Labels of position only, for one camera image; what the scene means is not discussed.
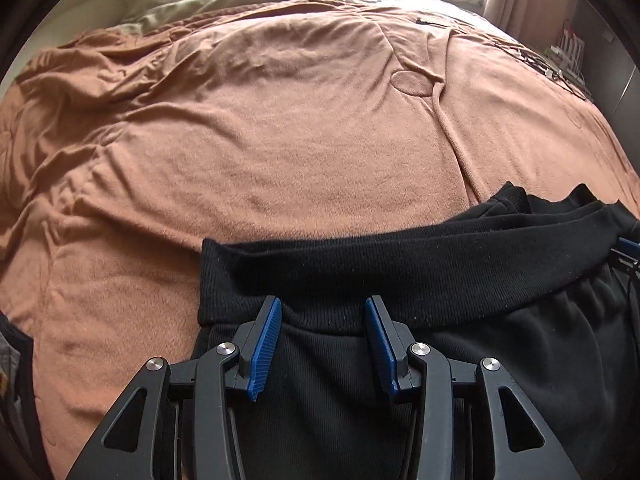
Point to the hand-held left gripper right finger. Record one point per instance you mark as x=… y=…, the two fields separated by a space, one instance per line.
x=381 y=345

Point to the orange fleece blanket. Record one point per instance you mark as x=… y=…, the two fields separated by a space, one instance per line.
x=250 y=135

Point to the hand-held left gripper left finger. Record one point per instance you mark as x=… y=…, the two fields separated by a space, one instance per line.
x=262 y=342

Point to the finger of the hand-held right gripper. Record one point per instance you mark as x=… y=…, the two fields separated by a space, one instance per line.
x=629 y=255

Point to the dark cloth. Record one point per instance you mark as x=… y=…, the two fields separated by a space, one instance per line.
x=17 y=385

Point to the black sweater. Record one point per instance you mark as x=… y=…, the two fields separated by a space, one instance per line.
x=450 y=280

